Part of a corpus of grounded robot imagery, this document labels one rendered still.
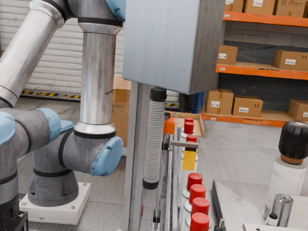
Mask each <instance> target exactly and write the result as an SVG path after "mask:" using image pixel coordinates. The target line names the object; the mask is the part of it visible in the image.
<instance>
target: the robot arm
mask: <svg viewBox="0 0 308 231"><path fill-rule="evenodd" d="M126 5H127V0H31V1H30V3H29V5H28V10H29V13H28V15H27V16H26V18H25V19H24V21H23V23H22V24H21V26H20V27H19V29H18V31H17V32H16V34H15V36H14V37H13V39H12V40H11V42H10V43H9V45H8V47H7V48H6V50H5V52H4V53H3V55H2V56H1V58H0V231H29V228H28V211H20V209H19V189H18V173H17V159H18V158H20V157H22V156H24V155H26V154H28V153H30V152H33V175H32V178H31V181H30V184H29V187H28V190H27V197H28V200H29V201H30V202H31V203H32V204H34V205H37V206H41V207H57V206H62V205H65V204H68V203H70V202H72V201H74V200H75V199H76V198H77V197H78V195H79V185H78V182H77V179H76V176H75V174H74V171H79V172H83V173H87V174H91V175H92V176H103V177H104V176H108V175H110V174H111V173H112V172H113V171H114V170H115V168H116V167H117V165H118V163H119V161H120V158H121V154H122V150H123V142H122V139H121V138H119V137H117V136H116V127H115V126H114V125H113V124H112V123H111V115H112V100H113V84H114V69H115V54H116V35H117V34H118V33H119V32H120V31H121V30H122V29H123V22H125V21H126ZM70 18H78V22H77V24H78V25H79V27H80V28H81V29H82V30H83V48H82V81H81V105H80V121H79V122H78V123H77V124H76V125H75V126H74V124H73V122H71V121H60V119H59V117H58V115H57V114H56V113H55V112H54V111H53V110H51V109H49V108H41V109H34V110H33V111H26V110H19V109H14V108H13V107H14V105H15V103H16V102H17V100H18V98H19V96H20V95H21V93H22V91H23V89H24V87H25V86H26V84H27V82H28V80H29V78H30V76H31V75H32V73H33V71H34V69H35V67H36V66H37V64H38V62H39V60H40V58H41V57H42V55H43V53H44V51H45V50H46V48H47V46H48V44H49V42H50V41H51V39H52V37H53V35H54V33H55V32H56V30H57V29H60V28H62V27H63V26H64V24H65V22H66V21H67V20H68V19H70ZM73 170H74V171H73ZM21 214H23V216H22V217H21V216H19V215H21ZM25 221H26V226H27V229H26V230H24V223H25Z"/></svg>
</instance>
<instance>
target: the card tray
mask: <svg viewBox="0 0 308 231"><path fill-rule="evenodd" d="M165 112H169V113H170V116H171V117H174V115H175V112H172V111H165ZM186 117H190V118H193V119H194V122H193V123H194V130H195V136H199V137H204V126H203V122H202V118H201V115H200V114H191V113H181V112H177V127H184V120H185V118H186Z"/></svg>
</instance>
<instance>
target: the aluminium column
mask: <svg viewBox="0 0 308 231"><path fill-rule="evenodd" d="M151 87H152V86H149V85H146V84H142V83H137V82H133V81H131V91H130V106H129V121H128V136H127V151H126V173H125V188H124V203H123V218H122V231H140V224H141V212H142V201H143V183H142V182H143V178H144V165H145V155H146V143H147V132H148V121H149V107H150V106H149V105H150V97H149V96H150V91H151Z"/></svg>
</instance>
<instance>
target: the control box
mask: <svg viewBox="0 0 308 231"><path fill-rule="evenodd" d="M225 1H226V0H126V22H125V40H124V57H123V75H122V77H123V79H125V80H129V81H133V82H137V83H142V84H146V85H149V86H153V87H157V88H162V89H166V90H170V91H174V92H178V93H182V94H186V95H190V94H195V93H199V92H203V91H207V90H211V89H213V86H214V79H215V71H216V64H217V57H218V50H219V44H220V35H221V28H222V21H223V15H224V8H225Z"/></svg>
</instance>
